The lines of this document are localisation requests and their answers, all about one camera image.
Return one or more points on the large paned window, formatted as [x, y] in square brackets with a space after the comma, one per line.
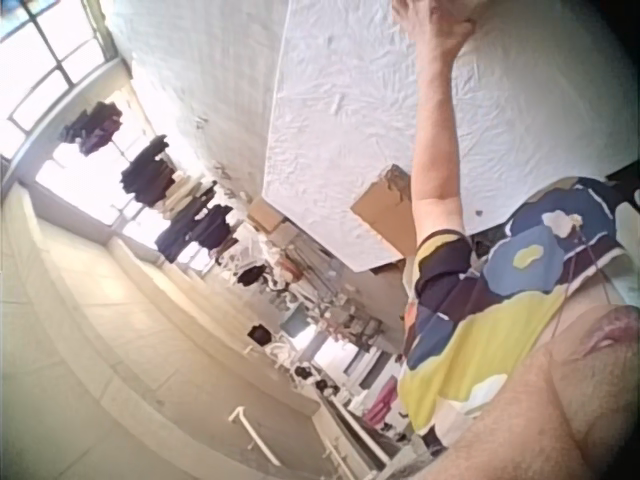
[42, 65]

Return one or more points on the brown cardboard boxes on shelf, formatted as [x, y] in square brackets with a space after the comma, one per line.
[267, 217]

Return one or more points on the brown cardboard box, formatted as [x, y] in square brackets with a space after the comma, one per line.
[387, 212]

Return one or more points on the person's left fingers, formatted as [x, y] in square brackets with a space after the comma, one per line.
[406, 12]

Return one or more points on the cluttered rack of goods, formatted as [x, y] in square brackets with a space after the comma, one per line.
[320, 295]

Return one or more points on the pink garment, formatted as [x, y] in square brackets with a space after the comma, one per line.
[380, 405]

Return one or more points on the rack of dark clothes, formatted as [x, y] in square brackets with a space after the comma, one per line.
[165, 190]

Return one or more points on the white crinkled table cover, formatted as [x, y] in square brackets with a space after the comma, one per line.
[360, 115]

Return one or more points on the person's left hand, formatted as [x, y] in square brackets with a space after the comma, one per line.
[434, 24]

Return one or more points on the white metal frame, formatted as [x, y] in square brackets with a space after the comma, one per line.
[255, 435]

